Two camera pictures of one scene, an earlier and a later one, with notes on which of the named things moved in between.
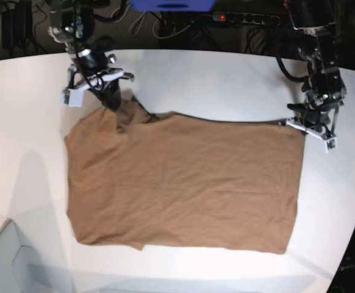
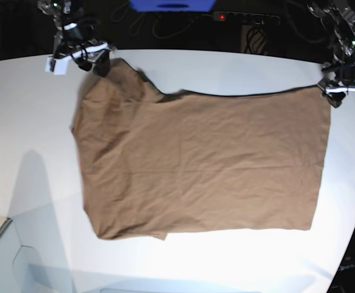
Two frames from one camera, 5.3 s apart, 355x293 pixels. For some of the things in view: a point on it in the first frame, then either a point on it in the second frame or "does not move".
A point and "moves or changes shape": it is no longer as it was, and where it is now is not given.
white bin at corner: (29, 256) does not move
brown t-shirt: (224, 183) moves or changes shape
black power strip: (259, 19) does not move
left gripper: (93, 71) → (72, 43)
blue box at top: (175, 6) does not move
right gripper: (316, 119) → (349, 75)
